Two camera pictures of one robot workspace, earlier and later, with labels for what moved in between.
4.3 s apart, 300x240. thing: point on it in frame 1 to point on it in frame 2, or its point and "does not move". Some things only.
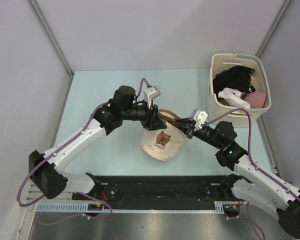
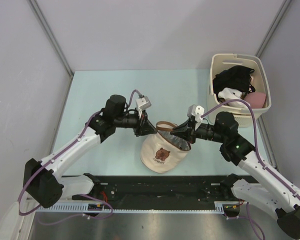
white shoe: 233,98 does not move
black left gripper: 153,122 to 144,127
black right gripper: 186,125 to 190,134
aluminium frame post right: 284,8 does not move
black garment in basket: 237,78 does not move
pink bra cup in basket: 256,99 does not move
